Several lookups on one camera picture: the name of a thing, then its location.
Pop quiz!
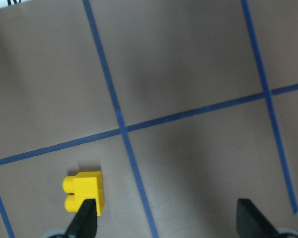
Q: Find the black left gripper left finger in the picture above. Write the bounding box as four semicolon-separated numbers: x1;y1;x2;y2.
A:
64;199;97;238

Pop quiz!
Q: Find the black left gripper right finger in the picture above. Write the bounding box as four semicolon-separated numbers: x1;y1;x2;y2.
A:
236;198;281;238

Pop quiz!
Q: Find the yellow toy block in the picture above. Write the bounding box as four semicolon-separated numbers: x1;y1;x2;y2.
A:
62;171;105;216

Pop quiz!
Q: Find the brown paper table cover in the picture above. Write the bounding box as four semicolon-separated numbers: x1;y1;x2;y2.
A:
0;0;298;238

